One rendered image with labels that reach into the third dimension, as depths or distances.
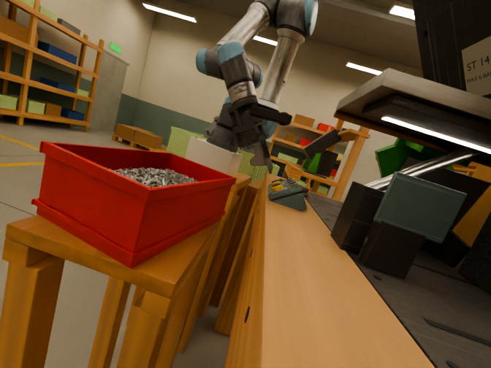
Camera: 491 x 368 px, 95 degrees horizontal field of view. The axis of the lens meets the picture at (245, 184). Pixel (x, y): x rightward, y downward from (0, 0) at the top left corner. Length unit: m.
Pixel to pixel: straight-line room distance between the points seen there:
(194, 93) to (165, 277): 8.19
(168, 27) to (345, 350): 9.43
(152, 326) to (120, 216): 0.17
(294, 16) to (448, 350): 0.98
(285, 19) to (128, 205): 0.88
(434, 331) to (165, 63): 9.05
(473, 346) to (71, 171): 0.52
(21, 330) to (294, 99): 7.76
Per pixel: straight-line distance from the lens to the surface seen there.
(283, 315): 0.20
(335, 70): 8.31
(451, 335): 0.33
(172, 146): 1.56
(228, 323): 1.43
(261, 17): 1.03
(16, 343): 0.57
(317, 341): 0.20
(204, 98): 8.31
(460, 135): 0.38
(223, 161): 0.96
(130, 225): 0.35
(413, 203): 0.39
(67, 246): 0.42
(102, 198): 0.38
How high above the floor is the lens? 1.01
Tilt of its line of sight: 10 degrees down
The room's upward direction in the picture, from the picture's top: 18 degrees clockwise
